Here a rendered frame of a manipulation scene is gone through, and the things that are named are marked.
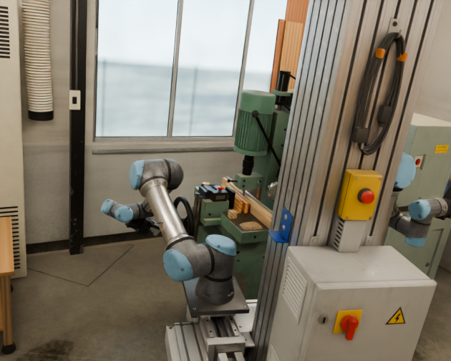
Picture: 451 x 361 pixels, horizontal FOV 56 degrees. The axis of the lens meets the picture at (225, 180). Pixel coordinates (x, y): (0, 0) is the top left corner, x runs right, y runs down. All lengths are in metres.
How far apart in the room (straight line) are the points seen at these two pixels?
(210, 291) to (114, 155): 1.96
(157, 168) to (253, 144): 0.61
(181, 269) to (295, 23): 2.68
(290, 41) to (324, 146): 2.64
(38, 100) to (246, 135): 1.45
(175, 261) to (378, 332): 0.67
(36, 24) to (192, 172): 1.64
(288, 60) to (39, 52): 1.93
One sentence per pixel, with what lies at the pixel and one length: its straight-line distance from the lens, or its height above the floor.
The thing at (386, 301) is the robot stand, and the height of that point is 1.18.
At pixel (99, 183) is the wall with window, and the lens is 3.43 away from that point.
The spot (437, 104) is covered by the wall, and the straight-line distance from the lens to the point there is 4.33.
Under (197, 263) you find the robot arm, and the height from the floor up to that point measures 1.01.
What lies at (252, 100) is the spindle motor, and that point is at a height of 1.47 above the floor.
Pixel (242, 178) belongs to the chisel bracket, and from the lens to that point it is 2.23.
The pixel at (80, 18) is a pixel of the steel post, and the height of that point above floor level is 1.73.
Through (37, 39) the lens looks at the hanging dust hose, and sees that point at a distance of 2.96.
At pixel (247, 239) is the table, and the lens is 2.04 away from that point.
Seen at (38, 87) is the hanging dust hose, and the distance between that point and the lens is 2.99.
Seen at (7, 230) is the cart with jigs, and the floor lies 0.53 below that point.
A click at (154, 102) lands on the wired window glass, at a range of 3.46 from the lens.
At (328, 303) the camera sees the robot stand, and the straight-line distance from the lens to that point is 1.10.
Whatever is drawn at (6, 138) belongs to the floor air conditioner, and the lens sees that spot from 2.93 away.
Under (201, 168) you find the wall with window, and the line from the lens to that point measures 3.70.
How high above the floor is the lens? 1.77
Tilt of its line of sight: 19 degrees down
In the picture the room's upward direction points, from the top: 8 degrees clockwise
